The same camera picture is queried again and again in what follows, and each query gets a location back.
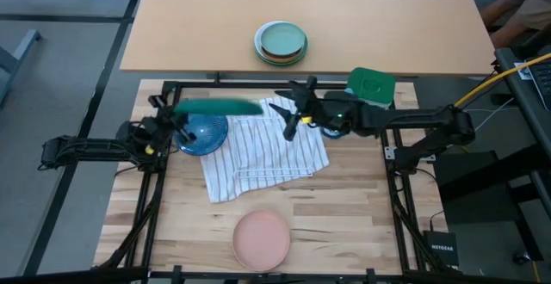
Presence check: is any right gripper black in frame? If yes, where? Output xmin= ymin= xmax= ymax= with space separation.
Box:
xmin=268 ymin=76 xmax=346 ymax=143

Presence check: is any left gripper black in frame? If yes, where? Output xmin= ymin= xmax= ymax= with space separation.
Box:
xmin=140 ymin=95 xmax=198 ymax=157

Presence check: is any dark green plate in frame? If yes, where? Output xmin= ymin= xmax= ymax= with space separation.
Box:
xmin=173 ymin=97 xmax=264 ymax=117

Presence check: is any blue patterned plate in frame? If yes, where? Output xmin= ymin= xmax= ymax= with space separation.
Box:
xmin=173 ymin=113 xmax=230 ymax=157

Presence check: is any brown plate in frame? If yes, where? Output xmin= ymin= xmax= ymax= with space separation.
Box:
xmin=261 ymin=46 xmax=305 ymax=63

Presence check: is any small blue round dish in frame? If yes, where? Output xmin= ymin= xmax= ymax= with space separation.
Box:
xmin=321 ymin=126 xmax=346 ymax=140

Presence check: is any white striped cloth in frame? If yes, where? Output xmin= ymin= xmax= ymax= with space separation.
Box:
xmin=199 ymin=96 xmax=331 ymax=204

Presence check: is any sage green plate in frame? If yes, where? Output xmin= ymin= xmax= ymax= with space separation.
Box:
xmin=259 ymin=22 xmax=307 ymax=59

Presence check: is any green Cascade detergent tub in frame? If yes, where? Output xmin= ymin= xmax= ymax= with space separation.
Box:
xmin=345 ymin=67 xmax=397 ymax=109

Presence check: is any tan wooden table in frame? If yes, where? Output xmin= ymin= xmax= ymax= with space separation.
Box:
xmin=119 ymin=0 xmax=497 ymax=77

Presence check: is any pink plate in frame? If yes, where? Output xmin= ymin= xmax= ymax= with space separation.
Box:
xmin=232 ymin=208 xmax=292 ymax=273

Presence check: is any grey bench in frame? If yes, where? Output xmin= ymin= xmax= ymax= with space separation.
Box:
xmin=0 ymin=28 xmax=43 ymax=105

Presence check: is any black side desk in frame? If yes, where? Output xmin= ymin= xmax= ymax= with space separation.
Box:
xmin=493 ymin=46 xmax=551 ymax=219

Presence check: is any person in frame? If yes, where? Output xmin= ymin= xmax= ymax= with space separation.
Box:
xmin=479 ymin=0 xmax=551 ymax=49

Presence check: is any black keyboard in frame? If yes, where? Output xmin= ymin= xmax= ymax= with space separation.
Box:
xmin=528 ymin=57 xmax=551 ymax=112

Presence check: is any black aluminium frame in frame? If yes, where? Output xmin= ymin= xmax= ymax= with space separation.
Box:
xmin=91 ymin=78 xmax=458 ymax=284

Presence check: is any yellow cable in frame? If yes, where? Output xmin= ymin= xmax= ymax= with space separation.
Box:
xmin=453 ymin=52 xmax=551 ymax=109

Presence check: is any black Netgear network switch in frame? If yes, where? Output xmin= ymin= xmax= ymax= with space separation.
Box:
xmin=423 ymin=230 xmax=461 ymax=269

